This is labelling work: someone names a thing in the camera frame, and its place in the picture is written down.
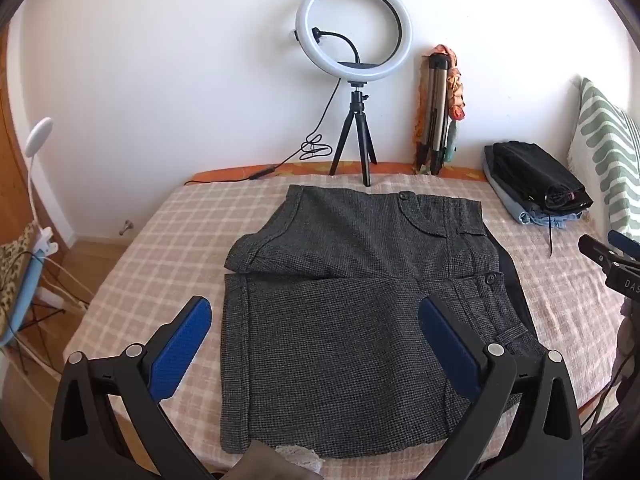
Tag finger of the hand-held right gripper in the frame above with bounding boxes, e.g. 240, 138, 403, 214
607, 230, 640, 257
578, 235, 618, 267

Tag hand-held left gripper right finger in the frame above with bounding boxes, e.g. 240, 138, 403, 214
417, 294, 584, 480

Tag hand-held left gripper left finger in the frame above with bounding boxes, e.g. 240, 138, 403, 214
48, 296, 221, 480

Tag grey tweed pants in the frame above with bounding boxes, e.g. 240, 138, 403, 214
220, 184, 548, 460

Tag folded black pants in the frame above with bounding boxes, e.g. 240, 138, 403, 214
492, 141, 595, 260

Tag green patterned white pillow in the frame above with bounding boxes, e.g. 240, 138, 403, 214
566, 77, 640, 247

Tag pink checked blanket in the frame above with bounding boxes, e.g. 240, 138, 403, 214
65, 172, 632, 480

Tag black cloth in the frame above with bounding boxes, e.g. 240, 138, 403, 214
481, 219, 540, 343

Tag folded blue jeans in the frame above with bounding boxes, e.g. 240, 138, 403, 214
482, 147, 585, 227

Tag white power strip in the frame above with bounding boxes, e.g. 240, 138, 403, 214
36, 285, 87, 312

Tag brown cloth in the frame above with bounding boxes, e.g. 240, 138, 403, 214
234, 440, 326, 480

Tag white lace cloth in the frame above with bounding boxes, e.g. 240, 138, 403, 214
272, 445, 324, 475

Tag light blue board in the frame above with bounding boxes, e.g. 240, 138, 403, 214
0, 252, 47, 348

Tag orange bed sheet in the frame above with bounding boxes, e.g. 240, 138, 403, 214
184, 160, 488, 187

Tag leopard print cloth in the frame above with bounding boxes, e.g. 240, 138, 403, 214
0, 220, 42, 313

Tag orange floral cloth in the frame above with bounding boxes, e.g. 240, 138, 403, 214
412, 45, 471, 167

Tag folded silver tripod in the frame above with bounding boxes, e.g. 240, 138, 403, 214
416, 52, 451, 177

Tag white clip lamp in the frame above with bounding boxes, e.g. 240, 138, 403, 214
24, 117, 60, 262

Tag black mini tripod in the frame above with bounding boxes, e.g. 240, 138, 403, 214
328, 80, 379, 187

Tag black ring light cable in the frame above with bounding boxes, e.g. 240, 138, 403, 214
244, 82, 352, 184

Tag white ring light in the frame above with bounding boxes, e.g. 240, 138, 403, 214
292, 0, 414, 84

